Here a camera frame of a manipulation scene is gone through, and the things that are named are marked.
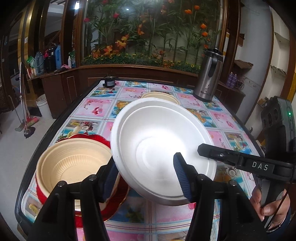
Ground floor mop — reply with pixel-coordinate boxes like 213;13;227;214
11;62;39;138

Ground large beige paper bowl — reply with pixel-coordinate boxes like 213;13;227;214
142;91;181;105

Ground white foam bowl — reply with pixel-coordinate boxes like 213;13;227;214
110;97;217;206

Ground purple bottles on shelf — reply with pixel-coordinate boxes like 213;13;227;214
226;72;237;88

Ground wooden sideboard cabinet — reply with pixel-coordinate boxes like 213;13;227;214
28;64;246;119

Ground colourful fruit-print tablecloth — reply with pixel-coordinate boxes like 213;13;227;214
16;80;262;240

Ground red gold-rimmed plate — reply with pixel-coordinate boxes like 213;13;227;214
35;133;130;229

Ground artificial flower wall display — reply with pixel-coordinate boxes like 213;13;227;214
82;0;224;74

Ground small beige paper bowl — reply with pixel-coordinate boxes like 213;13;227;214
36;134;111;204

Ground person's right hand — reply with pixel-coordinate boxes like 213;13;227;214
250;185;290;230

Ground white plastic bucket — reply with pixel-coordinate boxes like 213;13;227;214
36;94;52;120

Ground stainless steel electric kettle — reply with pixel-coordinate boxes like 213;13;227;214
193;48;223;102

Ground small black round device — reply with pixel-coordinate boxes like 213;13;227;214
102;75;117;88

